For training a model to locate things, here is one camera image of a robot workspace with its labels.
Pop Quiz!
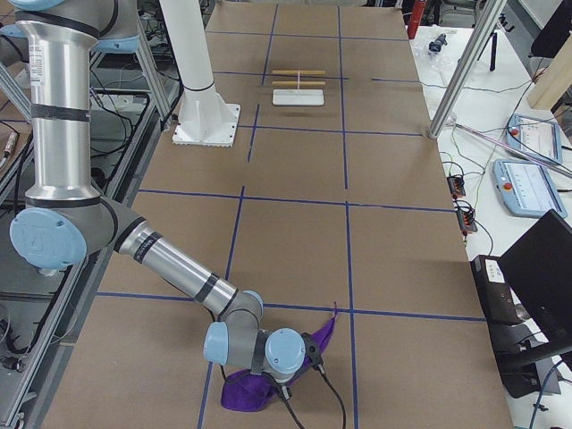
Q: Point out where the red cylinder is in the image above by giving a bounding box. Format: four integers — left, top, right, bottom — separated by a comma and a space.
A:
407, 0, 426, 40

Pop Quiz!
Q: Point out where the black box device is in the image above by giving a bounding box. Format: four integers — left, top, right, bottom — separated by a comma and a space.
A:
470, 255, 522, 326

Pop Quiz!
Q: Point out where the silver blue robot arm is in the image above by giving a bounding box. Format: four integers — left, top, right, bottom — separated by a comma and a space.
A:
10, 1, 307, 383

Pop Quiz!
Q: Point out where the folded dark blue umbrella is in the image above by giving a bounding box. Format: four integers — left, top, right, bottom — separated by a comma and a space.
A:
428, 33, 448, 55

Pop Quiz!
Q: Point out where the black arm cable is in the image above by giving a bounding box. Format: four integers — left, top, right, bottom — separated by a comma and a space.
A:
218, 332, 348, 429

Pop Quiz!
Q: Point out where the blue teach pendant far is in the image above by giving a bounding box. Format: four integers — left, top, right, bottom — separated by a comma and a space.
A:
508, 114, 562, 164

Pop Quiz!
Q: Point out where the black monitor on stand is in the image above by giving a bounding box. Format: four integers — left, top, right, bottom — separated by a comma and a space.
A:
495, 209, 571, 398

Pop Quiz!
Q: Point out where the purple towel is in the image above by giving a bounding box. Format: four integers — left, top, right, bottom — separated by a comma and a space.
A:
220, 307, 339, 413

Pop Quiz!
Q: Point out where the white pedestal column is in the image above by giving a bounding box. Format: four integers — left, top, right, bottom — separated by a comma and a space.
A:
160, 0, 240, 147

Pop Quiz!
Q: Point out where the white rack with wooden bars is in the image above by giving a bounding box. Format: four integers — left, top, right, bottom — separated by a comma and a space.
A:
271, 69, 326, 106

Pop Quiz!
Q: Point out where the crumpled clear plastic wrap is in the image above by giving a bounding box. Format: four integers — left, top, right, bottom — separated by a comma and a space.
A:
411, 30, 452, 72

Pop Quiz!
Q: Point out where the blue teach pendant near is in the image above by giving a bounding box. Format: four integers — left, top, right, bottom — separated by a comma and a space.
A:
492, 159, 568, 218

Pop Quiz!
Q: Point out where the blue teach pendant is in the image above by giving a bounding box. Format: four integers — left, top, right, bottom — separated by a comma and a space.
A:
492, 159, 568, 218
508, 114, 562, 164

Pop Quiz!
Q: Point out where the aluminium frame post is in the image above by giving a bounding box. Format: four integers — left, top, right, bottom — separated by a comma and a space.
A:
428, 0, 507, 139

